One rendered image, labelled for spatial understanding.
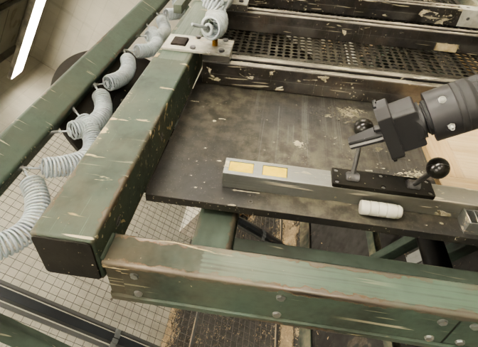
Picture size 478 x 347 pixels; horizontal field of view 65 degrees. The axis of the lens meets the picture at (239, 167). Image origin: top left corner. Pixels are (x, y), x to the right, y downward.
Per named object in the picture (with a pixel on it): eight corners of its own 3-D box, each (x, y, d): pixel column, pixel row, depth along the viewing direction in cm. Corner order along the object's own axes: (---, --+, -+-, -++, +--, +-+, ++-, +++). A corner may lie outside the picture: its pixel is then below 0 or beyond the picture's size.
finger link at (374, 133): (348, 139, 72) (381, 127, 69) (350, 148, 69) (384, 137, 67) (345, 132, 71) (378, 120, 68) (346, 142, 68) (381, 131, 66)
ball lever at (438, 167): (420, 197, 75) (455, 176, 63) (400, 194, 75) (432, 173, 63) (420, 179, 76) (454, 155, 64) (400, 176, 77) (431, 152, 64)
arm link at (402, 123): (375, 121, 61) (457, 93, 56) (368, 92, 68) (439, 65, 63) (397, 175, 67) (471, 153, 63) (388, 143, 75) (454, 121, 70)
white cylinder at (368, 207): (358, 217, 74) (399, 222, 74) (363, 207, 72) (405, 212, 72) (357, 206, 77) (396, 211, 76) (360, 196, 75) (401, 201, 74)
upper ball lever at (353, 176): (362, 187, 74) (378, 121, 69) (343, 185, 74) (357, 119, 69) (358, 179, 78) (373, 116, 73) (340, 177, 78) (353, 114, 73)
